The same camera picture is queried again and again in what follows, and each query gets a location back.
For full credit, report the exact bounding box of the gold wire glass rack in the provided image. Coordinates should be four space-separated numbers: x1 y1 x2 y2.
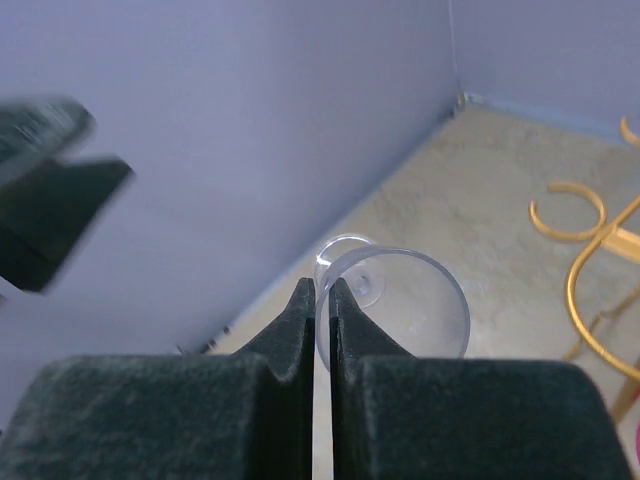
514 126 639 423

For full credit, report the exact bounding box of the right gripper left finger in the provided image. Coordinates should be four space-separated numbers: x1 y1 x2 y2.
1 278 315 479

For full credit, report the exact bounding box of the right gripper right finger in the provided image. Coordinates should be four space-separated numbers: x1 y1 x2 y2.
329 281 632 479

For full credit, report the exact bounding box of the pink plastic goblet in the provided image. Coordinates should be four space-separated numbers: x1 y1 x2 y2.
634 424 640 465

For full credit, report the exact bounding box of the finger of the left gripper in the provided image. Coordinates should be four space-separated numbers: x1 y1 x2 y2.
1 96 94 163
1 158 133 293

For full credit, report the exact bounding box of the clear glass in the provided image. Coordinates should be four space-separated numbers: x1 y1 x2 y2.
314 233 471 367

